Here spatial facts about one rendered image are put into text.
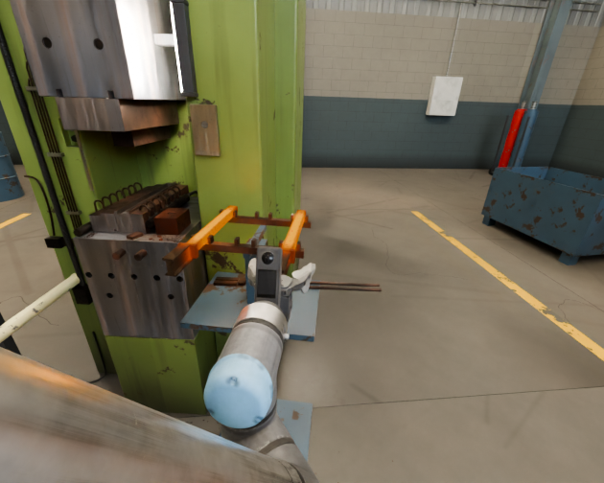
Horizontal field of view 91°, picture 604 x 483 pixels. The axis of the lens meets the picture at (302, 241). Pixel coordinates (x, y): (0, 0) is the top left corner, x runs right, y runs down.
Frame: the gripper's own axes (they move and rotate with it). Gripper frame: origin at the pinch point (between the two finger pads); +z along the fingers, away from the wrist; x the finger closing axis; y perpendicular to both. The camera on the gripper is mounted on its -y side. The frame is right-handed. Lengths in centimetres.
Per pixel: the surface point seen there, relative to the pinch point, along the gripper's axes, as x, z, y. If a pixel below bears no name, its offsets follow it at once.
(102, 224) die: -73, 30, 9
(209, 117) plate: -34, 45, -28
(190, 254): -23.4, -0.1, 0.9
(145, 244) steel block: -54, 26, 13
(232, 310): -18.5, 11.6, 26.3
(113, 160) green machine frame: -85, 59, -9
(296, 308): 1.5, 15.9, 26.3
